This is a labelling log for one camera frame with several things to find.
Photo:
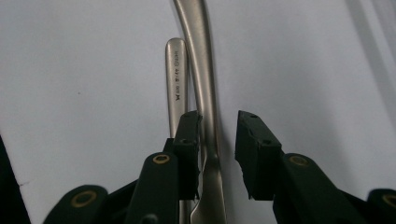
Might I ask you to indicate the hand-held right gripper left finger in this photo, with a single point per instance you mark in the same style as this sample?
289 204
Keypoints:
158 186

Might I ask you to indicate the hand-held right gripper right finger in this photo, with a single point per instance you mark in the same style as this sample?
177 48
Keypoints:
264 168

